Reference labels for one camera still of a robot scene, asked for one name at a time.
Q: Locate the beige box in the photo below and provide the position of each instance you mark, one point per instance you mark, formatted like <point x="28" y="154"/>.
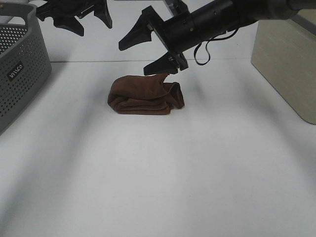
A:
<point x="284" y="53"/>

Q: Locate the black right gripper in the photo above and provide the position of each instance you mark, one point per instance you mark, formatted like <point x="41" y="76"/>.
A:
<point x="180" y="33"/>

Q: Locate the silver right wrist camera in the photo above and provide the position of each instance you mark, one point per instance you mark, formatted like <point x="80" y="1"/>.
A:
<point x="176" y="7"/>

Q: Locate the brown towel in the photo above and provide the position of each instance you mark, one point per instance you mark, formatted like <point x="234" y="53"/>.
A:
<point x="145" y="95"/>

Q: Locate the grey perforated laundry basket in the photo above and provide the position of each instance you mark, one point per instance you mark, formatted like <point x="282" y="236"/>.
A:
<point x="24" y="61"/>

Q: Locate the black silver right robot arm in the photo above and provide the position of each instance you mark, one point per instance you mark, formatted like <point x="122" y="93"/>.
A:
<point x="251" y="11"/>

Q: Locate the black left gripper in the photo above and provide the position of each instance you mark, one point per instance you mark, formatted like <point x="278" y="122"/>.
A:
<point x="64" y="13"/>

